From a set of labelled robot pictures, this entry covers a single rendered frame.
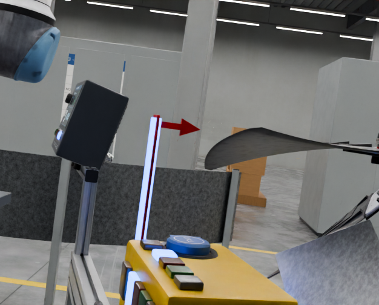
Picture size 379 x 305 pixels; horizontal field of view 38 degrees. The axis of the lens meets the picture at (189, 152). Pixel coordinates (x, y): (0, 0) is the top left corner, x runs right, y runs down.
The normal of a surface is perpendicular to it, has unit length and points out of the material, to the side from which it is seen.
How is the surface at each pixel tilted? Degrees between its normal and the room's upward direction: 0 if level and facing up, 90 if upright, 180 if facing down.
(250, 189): 90
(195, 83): 90
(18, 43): 87
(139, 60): 90
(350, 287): 55
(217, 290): 0
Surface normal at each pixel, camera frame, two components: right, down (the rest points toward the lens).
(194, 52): -0.03, 0.05
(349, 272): -0.43, -0.60
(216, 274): 0.14, -0.99
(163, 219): 0.51, 0.11
